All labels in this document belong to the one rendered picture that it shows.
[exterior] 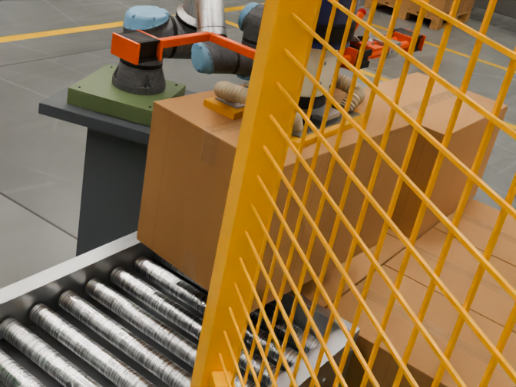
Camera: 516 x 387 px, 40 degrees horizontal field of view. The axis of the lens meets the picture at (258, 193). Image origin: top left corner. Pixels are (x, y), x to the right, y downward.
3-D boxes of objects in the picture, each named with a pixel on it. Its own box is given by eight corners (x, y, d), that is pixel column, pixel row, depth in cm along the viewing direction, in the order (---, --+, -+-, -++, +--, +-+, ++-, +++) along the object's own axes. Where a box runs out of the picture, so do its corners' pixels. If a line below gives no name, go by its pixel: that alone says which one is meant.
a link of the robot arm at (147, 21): (114, 50, 253) (119, 1, 245) (159, 51, 261) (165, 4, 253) (127, 65, 242) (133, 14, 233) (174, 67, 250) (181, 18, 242)
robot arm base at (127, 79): (100, 83, 250) (104, 56, 245) (129, 71, 266) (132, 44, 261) (148, 99, 245) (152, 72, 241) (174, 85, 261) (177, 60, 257)
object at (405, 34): (410, 54, 218) (415, 38, 215) (388, 47, 221) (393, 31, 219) (421, 51, 224) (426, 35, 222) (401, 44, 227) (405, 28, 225)
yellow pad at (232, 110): (233, 120, 172) (236, 101, 169) (202, 106, 176) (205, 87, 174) (309, 97, 197) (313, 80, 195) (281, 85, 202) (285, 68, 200)
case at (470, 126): (411, 240, 248) (447, 135, 230) (318, 193, 267) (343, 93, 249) (474, 196, 294) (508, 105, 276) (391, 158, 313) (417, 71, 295)
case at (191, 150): (243, 317, 170) (275, 169, 152) (135, 239, 191) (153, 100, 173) (378, 244, 213) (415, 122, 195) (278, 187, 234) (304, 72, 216)
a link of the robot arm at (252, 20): (252, 31, 219) (257, -2, 214) (284, 43, 213) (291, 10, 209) (233, 34, 212) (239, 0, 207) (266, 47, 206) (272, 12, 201)
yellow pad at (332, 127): (296, 150, 163) (301, 130, 160) (262, 134, 167) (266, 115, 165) (368, 122, 188) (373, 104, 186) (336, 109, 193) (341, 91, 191)
